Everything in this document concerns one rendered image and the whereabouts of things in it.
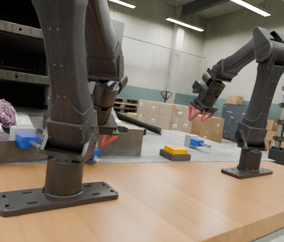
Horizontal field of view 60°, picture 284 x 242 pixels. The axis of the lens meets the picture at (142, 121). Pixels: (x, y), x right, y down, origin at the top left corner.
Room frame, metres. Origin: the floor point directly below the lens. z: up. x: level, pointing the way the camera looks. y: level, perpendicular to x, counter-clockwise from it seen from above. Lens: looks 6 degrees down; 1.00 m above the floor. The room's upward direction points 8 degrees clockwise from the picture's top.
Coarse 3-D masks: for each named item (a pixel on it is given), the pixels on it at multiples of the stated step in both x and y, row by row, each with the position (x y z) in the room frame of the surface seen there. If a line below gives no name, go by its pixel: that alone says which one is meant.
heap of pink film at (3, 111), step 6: (0, 102) 0.74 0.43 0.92; (6, 102) 0.75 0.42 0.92; (0, 108) 0.70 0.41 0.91; (6, 108) 0.73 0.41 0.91; (12, 108) 0.75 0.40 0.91; (0, 114) 0.69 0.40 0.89; (6, 114) 0.70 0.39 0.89; (12, 114) 0.72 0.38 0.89; (0, 120) 0.68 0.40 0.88; (6, 120) 0.68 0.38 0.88; (12, 120) 0.69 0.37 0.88; (6, 126) 0.67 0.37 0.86
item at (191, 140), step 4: (188, 136) 1.09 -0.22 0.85; (192, 136) 1.09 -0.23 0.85; (196, 136) 1.10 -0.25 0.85; (188, 140) 1.09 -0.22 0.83; (192, 140) 1.07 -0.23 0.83; (196, 140) 1.05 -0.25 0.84; (200, 140) 1.06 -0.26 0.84; (184, 144) 1.11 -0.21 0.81; (188, 144) 1.09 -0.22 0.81; (192, 144) 1.07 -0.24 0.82; (196, 144) 1.05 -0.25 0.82; (200, 144) 1.05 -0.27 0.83; (204, 144) 1.03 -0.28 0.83
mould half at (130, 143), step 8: (48, 104) 1.00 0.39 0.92; (48, 112) 0.98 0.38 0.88; (112, 112) 1.04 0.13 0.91; (128, 128) 0.78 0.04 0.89; (136, 128) 0.81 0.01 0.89; (120, 136) 0.77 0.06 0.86; (128, 136) 0.78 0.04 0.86; (136, 136) 0.79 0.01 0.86; (112, 144) 0.76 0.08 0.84; (120, 144) 0.77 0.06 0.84; (128, 144) 0.78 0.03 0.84; (136, 144) 0.80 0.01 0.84; (104, 152) 0.74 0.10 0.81; (112, 152) 0.76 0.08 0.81; (120, 152) 0.77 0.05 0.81; (128, 152) 0.78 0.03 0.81; (136, 152) 0.80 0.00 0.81
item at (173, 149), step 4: (164, 148) 0.86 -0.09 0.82; (168, 148) 0.83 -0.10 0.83; (172, 148) 0.82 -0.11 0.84; (176, 148) 0.82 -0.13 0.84; (180, 148) 0.83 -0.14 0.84; (184, 148) 0.84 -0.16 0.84; (172, 152) 0.81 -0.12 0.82; (176, 152) 0.81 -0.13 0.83; (180, 152) 0.82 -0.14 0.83; (184, 152) 0.83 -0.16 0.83
